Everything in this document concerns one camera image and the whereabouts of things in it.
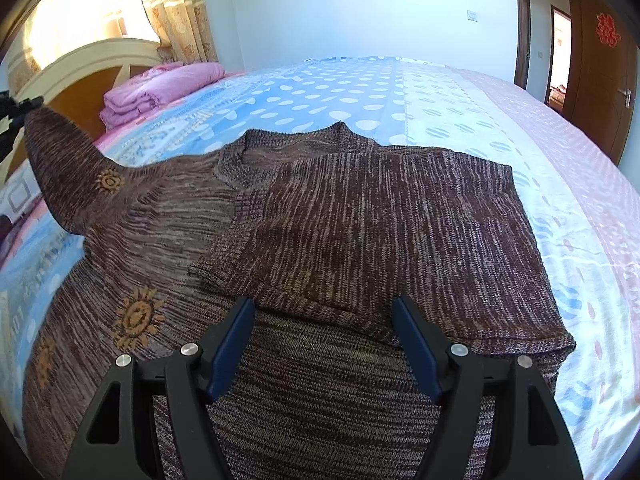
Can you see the brown knit sweater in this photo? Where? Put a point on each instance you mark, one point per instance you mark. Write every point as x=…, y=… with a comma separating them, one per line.
x=350, y=210

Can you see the red paper door decoration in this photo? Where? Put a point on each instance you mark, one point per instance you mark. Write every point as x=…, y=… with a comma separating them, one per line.
x=608, y=30

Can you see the blue and pink printed bedsheet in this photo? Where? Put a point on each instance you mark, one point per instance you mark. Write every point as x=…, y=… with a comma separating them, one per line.
x=360, y=95

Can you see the dark wooden door frame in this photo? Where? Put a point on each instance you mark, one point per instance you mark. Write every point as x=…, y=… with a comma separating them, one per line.
x=522, y=35

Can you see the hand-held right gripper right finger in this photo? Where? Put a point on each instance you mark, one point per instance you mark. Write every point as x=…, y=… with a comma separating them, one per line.
x=417, y=347

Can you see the white wall switch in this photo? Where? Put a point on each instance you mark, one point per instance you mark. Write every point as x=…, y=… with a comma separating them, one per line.
x=471, y=15

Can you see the yellow patterned curtain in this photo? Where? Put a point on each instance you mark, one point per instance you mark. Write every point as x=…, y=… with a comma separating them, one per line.
x=175, y=10

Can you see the white printed pillow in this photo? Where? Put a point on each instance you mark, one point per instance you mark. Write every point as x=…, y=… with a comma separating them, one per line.
x=17, y=195

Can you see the brown wooden door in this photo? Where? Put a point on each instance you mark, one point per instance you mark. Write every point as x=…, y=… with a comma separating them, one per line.
x=597, y=90

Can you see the cream wooden headboard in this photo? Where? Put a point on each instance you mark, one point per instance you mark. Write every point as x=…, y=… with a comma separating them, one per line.
x=75, y=60

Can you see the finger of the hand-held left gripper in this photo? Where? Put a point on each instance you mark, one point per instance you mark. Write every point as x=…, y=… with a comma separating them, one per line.
x=15, y=107

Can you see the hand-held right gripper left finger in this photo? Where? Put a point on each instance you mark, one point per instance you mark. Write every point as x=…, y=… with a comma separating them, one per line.
x=231, y=345

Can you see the folded pink blanket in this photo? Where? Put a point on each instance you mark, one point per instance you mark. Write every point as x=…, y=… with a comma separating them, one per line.
x=150, y=87

